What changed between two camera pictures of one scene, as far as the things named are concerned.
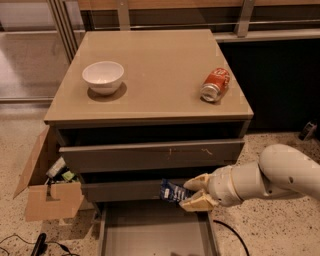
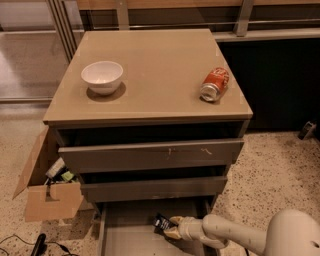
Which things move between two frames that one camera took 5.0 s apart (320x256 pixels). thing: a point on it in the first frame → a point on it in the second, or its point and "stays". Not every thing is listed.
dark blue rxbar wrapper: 174,192 → 162,222
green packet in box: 68,175 stays
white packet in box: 58,165 stays
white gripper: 221,184 → 187,226
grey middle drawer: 131,191 stays
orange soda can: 215,85 stays
